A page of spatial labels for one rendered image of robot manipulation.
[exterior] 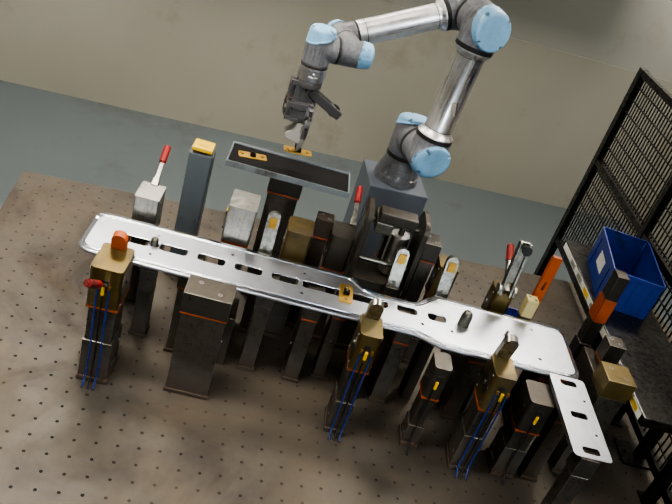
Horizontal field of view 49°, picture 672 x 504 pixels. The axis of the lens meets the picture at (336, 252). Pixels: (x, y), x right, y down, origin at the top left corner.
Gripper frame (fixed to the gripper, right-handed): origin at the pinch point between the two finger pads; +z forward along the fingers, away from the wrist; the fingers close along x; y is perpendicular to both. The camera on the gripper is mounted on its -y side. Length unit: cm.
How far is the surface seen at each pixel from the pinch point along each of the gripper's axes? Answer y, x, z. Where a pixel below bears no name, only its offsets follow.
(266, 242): 5.8, 21.9, 21.3
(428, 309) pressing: -40, 39, 23
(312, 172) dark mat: -5.9, 0.7, 7.4
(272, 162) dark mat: 6.3, -0.6, 7.4
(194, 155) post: 29.0, -0.1, 9.9
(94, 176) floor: 72, -178, 123
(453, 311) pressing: -48, 38, 23
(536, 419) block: -65, 70, 30
